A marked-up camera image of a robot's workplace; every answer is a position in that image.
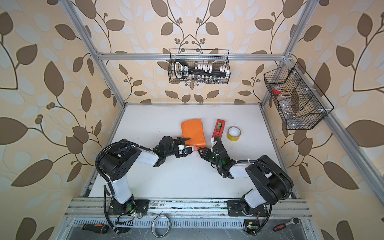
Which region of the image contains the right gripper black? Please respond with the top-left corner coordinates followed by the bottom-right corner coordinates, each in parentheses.
top-left (198, 146), bottom-right (222, 168)

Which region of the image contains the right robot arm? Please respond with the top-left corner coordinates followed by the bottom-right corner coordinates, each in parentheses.
top-left (198, 141), bottom-right (294, 216)

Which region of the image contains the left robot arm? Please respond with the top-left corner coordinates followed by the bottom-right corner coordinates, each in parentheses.
top-left (95, 136), bottom-right (194, 208)

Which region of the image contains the red tape dispenser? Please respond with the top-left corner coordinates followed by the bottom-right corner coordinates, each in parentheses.
top-left (212, 119), bottom-right (226, 138)

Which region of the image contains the yellow tape roll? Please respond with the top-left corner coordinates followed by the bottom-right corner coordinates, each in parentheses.
top-left (227, 127), bottom-right (242, 142)

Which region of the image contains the black socket tool set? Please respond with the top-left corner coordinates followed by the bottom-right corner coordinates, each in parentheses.
top-left (173, 60), bottom-right (231, 80)

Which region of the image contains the red capped item in basket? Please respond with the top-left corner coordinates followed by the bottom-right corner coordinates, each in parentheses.
top-left (273, 86), bottom-right (283, 96)

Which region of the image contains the orange black screwdriver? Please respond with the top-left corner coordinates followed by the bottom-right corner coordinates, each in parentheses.
top-left (82, 224), bottom-right (110, 234)

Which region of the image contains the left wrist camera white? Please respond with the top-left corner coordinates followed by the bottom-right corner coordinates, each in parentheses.
top-left (178, 145), bottom-right (194, 157)

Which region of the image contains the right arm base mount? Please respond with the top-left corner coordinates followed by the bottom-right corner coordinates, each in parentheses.
top-left (227, 200), bottom-right (268, 217)

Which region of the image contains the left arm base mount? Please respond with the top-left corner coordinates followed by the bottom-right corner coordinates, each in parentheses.
top-left (108, 199), bottom-right (150, 216)

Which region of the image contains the black wire basket back wall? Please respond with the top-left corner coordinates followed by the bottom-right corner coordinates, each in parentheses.
top-left (168, 48), bottom-right (231, 85)

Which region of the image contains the black wire basket wall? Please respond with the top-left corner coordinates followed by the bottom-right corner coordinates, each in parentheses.
top-left (264, 62), bottom-right (334, 130)
top-left (168, 48), bottom-right (231, 85)

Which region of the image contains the metal ring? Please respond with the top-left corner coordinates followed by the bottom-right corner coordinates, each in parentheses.
top-left (150, 214), bottom-right (172, 239)

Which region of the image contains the black wire basket right wall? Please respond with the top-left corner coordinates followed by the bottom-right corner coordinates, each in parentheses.
top-left (264, 62), bottom-right (334, 130)

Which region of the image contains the red handled ratchet wrench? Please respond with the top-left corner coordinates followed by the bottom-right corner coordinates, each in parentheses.
top-left (273, 218), bottom-right (301, 232)

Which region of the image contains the aluminium front rail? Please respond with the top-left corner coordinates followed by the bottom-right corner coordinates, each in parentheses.
top-left (65, 198), bottom-right (313, 220)

